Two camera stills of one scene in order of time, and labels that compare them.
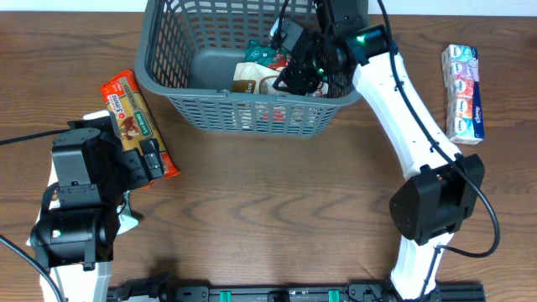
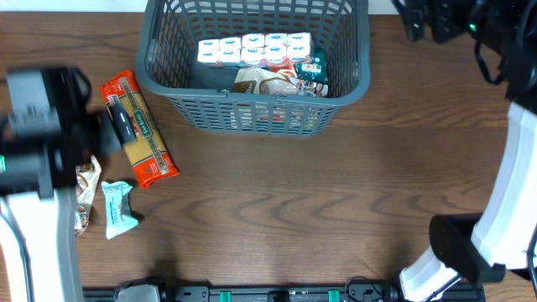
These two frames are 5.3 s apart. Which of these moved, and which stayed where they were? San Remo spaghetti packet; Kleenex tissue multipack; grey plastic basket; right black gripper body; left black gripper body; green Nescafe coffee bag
Moved: right black gripper body; left black gripper body; green Nescafe coffee bag; Kleenex tissue multipack
Stayed: San Remo spaghetti packet; grey plastic basket
